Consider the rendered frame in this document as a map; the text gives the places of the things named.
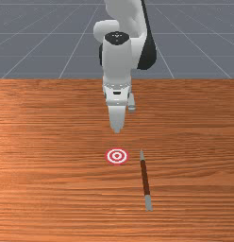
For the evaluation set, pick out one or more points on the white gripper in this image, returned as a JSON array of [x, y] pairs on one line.
[[117, 104]]

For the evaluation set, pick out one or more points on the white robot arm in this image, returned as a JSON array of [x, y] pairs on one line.
[[117, 60]]

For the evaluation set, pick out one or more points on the grey pen with brown grip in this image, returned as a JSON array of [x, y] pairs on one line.
[[145, 181]]

